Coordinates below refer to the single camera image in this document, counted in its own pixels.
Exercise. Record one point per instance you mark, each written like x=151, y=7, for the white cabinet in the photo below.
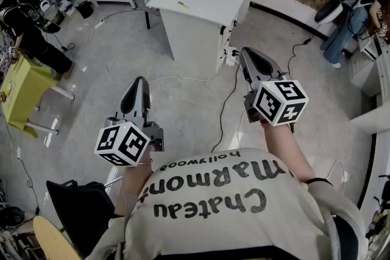
x=365, y=76

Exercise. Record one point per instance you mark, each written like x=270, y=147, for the person's left forearm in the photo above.
x=134, y=179

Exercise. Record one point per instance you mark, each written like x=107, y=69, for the person's cream printed shirt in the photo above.
x=213, y=228

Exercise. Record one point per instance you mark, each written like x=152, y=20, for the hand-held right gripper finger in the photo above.
x=246, y=67
x=263, y=65

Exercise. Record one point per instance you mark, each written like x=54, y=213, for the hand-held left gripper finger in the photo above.
x=145, y=100
x=129, y=100

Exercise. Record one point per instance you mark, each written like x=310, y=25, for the round wooden stool seat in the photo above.
x=51, y=237

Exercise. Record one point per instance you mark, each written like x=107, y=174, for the black waste bin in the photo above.
x=85, y=10

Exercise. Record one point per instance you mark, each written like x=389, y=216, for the person's right forearm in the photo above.
x=286, y=152

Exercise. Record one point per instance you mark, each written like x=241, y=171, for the yellow black pen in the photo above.
x=183, y=4

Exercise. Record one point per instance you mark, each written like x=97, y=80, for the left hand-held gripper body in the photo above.
x=122, y=143

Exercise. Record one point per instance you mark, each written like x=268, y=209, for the black folding chair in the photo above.
x=82, y=210

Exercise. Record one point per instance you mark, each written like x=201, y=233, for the thin gold bangle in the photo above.
x=146, y=163

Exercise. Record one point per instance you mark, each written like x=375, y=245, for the white power strip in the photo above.
x=99, y=24
x=230, y=59

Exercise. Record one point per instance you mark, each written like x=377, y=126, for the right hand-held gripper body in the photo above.
x=274, y=103

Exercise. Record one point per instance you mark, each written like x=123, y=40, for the black round device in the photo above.
x=12, y=216

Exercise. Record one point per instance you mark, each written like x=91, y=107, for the lime green table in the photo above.
x=21, y=85

